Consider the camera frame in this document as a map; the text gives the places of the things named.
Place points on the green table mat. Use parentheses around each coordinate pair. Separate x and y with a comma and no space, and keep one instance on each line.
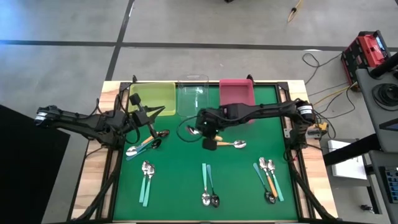
(177,180)

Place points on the clear plastic bin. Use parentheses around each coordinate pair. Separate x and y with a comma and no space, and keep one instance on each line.
(192,102)

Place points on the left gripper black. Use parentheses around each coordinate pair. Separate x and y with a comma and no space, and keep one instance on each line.
(141,118)

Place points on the black keyboard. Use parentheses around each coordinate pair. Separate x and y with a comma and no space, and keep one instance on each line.
(392,185)

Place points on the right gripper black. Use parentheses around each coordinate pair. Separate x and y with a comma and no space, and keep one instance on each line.
(210,119)

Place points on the white box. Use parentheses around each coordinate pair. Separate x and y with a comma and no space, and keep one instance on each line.
(345,169)

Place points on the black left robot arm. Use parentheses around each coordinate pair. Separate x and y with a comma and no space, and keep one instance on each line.
(77,123)

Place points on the pink plastic bin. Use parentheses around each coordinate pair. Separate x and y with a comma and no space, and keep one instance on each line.
(234,91)

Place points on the black floor panel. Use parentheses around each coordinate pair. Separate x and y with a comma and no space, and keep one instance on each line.
(28,168)

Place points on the small dark floor object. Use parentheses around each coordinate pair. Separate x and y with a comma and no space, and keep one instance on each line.
(367,208)

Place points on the yellow-green plastic bin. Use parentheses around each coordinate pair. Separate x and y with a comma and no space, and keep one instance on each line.
(155,96)

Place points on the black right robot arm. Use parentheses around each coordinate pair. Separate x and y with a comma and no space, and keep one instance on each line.
(267,109)

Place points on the black aluminium table frame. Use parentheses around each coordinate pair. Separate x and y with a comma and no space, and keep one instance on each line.
(122,85)

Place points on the yellow and black clamp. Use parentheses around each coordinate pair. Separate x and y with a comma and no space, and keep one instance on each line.
(321,127)

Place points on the dark tablet screen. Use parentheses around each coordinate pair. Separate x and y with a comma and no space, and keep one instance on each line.
(391,125)

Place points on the metal mounting bracket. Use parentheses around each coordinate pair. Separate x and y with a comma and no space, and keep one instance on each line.
(286,132)

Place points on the grey keyboard desk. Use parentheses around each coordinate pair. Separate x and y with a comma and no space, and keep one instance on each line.
(377,193)

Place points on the red and black toolbox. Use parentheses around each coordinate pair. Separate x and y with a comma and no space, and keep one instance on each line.
(367,49)

